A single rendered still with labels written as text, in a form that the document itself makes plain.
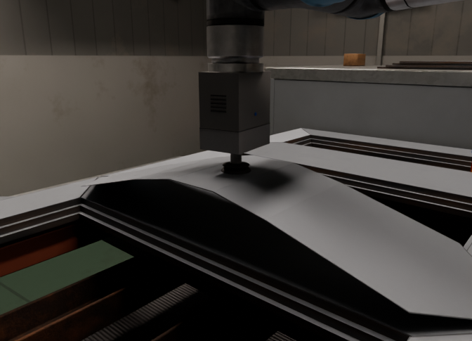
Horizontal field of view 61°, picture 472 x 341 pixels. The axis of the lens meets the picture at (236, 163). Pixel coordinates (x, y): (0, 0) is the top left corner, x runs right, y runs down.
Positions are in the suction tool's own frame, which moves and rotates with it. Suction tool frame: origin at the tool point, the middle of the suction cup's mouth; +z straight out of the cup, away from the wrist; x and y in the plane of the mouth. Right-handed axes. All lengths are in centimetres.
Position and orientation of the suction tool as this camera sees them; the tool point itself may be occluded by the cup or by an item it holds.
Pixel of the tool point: (236, 178)
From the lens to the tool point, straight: 58.2
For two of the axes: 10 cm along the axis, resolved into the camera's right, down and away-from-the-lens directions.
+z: 0.0, 9.7, 2.5
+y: -5.4, 2.1, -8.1
